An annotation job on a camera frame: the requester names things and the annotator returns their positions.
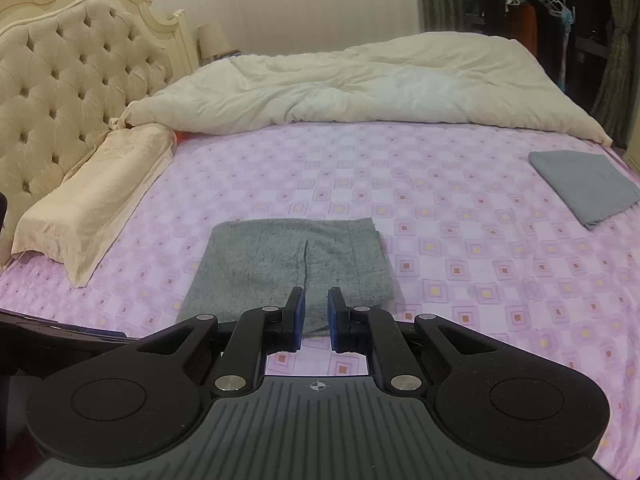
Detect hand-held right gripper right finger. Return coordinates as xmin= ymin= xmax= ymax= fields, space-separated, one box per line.
xmin=327 ymin=287 xmax=501 ymax=394

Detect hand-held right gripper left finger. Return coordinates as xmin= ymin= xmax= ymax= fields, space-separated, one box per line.
xmin=134 ymin=287 xmax=306 ymax=394

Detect grey mottled pants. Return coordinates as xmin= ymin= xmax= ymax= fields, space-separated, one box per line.
xmin=177 ymin=217 xmax=396 ymax=336

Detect pink patterned bed sheet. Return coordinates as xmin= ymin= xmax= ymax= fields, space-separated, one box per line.
xmin=0 ymin=120 xmax=640 ymax=466

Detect beige pillow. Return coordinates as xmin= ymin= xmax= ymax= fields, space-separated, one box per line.
xmin=11 ymin=122 xmax=176 ymax=288

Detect cream duvet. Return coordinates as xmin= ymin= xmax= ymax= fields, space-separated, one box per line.
xmin=109 ymin=31 xmax=615 ymax=147

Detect cream tufted headboard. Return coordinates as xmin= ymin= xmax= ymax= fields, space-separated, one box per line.
xmin=0 ymin=0 xmax=198 ymax=266

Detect folded blue-grey garment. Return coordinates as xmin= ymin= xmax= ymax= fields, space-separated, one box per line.
xmin=528 ymin=150 xmax=640 ymax=231

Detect bedside lamp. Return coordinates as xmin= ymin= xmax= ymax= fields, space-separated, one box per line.
xmin=196 ymin=22 xmax=241 ymax=66

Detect clothes rack with hanging clothes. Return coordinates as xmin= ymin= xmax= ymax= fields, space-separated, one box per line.
xmin=462 ymin=0 xmax=608 ymax=96

